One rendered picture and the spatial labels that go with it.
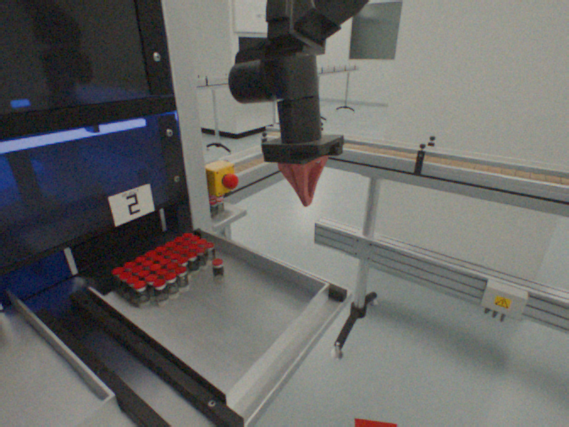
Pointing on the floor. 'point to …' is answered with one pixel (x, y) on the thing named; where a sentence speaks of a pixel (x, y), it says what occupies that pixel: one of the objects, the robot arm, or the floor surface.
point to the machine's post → (186, 114)
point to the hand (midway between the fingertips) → (306, 200)
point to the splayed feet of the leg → (351, 324)
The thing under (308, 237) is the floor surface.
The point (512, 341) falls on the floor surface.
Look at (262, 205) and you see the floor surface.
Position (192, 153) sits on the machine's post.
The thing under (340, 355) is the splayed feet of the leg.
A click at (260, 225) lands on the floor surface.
